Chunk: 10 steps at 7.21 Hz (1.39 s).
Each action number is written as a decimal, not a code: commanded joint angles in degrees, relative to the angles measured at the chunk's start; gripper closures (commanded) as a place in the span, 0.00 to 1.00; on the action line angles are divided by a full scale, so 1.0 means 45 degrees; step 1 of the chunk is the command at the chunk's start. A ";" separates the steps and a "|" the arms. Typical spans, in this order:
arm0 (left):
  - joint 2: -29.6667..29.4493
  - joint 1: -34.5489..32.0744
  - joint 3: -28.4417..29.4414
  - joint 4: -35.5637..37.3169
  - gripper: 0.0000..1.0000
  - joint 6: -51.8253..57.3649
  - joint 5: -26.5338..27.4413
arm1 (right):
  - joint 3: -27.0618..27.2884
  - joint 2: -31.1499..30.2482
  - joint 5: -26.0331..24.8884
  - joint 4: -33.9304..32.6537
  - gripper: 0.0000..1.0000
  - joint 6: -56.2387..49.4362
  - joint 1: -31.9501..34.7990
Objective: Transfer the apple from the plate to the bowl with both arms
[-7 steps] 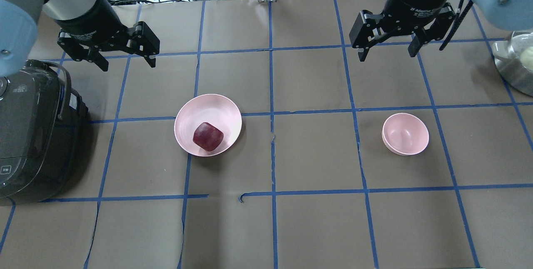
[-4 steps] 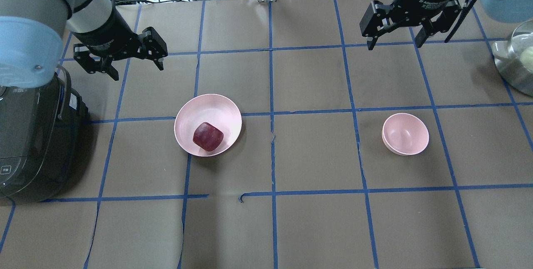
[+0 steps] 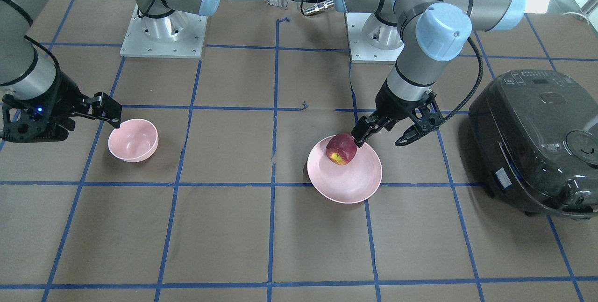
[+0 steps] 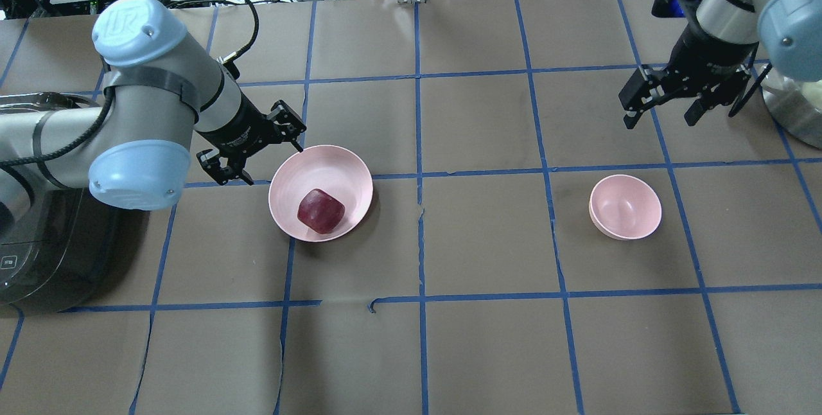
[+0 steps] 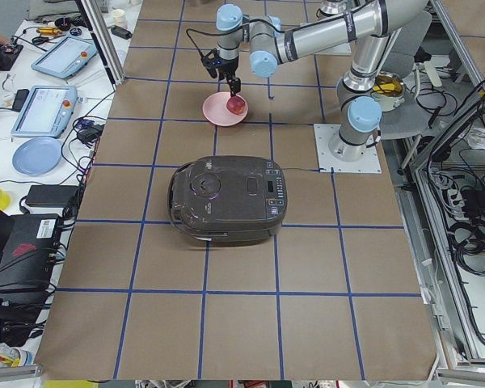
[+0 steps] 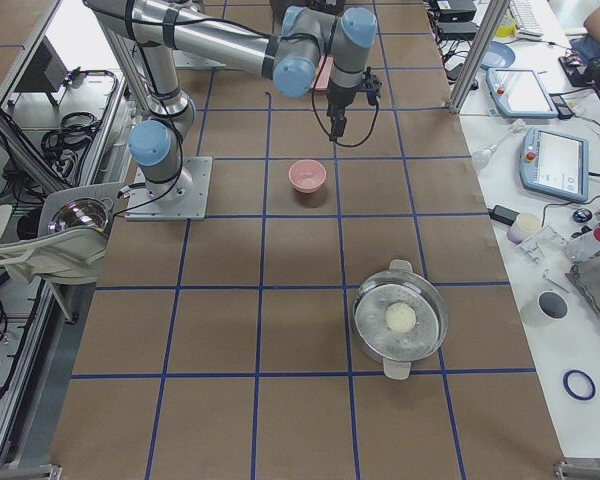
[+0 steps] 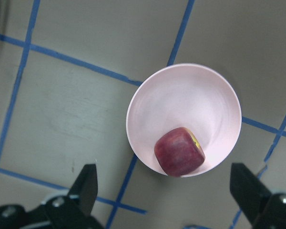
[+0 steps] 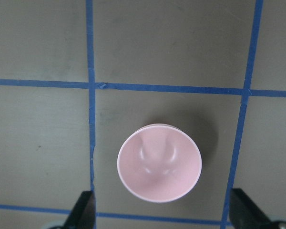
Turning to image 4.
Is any dark grey rice cooker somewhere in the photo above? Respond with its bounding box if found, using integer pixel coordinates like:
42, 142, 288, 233
2, 92, 124, 317

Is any pink plate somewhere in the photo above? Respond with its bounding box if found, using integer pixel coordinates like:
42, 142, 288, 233
268, 145, 374, 242

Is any pink bowl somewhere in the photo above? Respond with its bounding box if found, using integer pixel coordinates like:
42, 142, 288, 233
588, 174, 661, 240

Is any steel steamer pot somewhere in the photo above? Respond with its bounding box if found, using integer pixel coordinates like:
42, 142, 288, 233
762, 67, 821, 149

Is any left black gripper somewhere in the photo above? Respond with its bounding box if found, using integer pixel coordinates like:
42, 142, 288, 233
196, 97, 306, 186

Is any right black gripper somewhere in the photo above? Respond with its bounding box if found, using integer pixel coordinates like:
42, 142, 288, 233
619, 23, 758, 129

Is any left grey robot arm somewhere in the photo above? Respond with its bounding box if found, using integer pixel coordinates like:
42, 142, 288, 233
2, 0, 306, 223

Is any red apple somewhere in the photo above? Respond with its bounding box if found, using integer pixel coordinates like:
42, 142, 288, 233
297, 188, 346, 234

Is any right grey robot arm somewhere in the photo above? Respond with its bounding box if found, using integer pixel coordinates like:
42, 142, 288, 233
618, 0, 821, 129

